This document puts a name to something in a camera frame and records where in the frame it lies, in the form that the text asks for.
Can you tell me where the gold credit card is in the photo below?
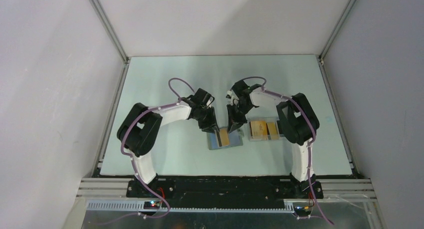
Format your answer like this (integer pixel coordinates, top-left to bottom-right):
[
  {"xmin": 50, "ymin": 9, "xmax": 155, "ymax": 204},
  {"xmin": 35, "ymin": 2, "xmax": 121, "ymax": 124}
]
[{"xmin": 215, "ymin": 128, "xmax": 230, "ymax": 148}]

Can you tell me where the aluminium frame post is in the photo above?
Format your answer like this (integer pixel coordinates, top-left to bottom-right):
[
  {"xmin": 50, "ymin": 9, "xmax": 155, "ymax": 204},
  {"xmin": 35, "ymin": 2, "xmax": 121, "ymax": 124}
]
[
  {"xmin": 317, "ymin": 0, "xmax": 358, "ymax": 66},
  {"xmin": 88, "ymin": 0, "xmax": 129, "ymax": 64}
]

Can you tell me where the gold card stack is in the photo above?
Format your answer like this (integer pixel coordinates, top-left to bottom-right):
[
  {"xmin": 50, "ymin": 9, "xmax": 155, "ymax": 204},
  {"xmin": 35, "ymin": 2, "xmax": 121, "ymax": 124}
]
[{"xmin": 266, "ymin": 122, "xmax": 280, "ymax": 140}]

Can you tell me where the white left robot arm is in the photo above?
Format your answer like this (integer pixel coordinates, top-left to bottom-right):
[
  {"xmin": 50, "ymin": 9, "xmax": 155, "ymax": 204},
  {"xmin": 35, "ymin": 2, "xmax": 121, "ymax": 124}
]
[{"xmin": 116, "ymin": 88, "xmax": 219, "ymax": 197}]

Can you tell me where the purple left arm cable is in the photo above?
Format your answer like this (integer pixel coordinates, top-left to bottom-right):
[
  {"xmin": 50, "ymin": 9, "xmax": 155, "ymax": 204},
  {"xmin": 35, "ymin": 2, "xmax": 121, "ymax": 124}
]
[{"xmin": 120, "ymin": 77, "xmax": 196, "ymax": 220}]

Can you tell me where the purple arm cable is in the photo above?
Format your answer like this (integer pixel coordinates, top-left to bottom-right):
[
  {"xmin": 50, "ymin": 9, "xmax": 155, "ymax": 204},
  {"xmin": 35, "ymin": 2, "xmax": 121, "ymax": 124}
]
[
  {"xmin": 240, "ymin": 76, "xmax": 335, "ymax": 226},
  {"xmin": 120, "ymin": 77, "xmax": 196, "ymax": 220}
]

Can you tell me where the white slotted cable duct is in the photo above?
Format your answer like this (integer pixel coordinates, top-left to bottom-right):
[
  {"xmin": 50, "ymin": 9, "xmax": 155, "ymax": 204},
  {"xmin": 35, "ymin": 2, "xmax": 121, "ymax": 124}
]
[{"xmin": 86, "ymin": 200, "xmax": 295, "ymax": 214}]

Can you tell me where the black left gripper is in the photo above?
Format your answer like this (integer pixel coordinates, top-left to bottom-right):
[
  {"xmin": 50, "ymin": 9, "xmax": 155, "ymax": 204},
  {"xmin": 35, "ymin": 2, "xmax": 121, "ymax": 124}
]
[{"xmin": 195, "ymin": 106, "xmax": 220, "ymax": 134}]

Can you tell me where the right aluminium frame post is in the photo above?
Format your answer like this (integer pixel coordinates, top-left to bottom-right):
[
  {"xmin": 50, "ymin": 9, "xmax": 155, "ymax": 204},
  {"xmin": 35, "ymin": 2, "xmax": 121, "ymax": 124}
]
[{"xmin": 317, "ymin": 0, "xmax": 358, "ymax": 66}]

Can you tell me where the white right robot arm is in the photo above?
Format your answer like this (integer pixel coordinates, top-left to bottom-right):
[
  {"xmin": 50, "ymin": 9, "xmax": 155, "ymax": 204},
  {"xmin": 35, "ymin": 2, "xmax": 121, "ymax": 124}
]
[{"xmin": 226, "ymin": 80, "xmax": 320, "ymax": 198}]

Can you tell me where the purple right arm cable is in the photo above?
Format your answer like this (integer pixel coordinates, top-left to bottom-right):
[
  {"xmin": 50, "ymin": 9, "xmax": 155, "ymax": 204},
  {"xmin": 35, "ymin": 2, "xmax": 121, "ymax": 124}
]
[{"xmin": 240, "ymin": 76, "xmax": 335, "ymax": 226}]

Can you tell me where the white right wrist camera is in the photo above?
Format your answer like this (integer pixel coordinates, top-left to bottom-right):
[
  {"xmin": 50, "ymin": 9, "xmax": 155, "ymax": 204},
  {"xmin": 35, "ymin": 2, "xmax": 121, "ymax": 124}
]
[{"xmin": 225, "ymin": 90, "xmax": 237, "ymax": 101}]

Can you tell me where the left aluminium frame post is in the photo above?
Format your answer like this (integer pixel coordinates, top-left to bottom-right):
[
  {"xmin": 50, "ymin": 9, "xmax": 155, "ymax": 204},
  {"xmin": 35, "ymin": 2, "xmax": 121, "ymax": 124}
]
[{"xmin": 88, "ymin": 0, "xmax": 129, "ymax": 64}]

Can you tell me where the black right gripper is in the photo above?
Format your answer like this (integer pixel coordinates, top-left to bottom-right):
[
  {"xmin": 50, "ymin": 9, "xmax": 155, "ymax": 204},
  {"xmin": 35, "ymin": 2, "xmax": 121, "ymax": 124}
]
[{"xmin": 226, "ymin": 101, "xmax": 253, "ymax": 134}]

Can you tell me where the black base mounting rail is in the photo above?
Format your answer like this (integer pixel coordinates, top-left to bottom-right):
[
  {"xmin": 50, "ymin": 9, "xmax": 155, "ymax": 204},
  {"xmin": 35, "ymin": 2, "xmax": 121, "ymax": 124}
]
[{"xmin": 126, "ymin": 175, "xmax": 324, "ymax": 209}]

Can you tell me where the clear plastic card box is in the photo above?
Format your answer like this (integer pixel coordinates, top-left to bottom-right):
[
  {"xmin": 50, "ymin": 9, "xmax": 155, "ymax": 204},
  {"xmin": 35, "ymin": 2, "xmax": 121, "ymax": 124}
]
[{"xmin": 247, "ymin": 117, "xmax": 285, "ymax": 141}]

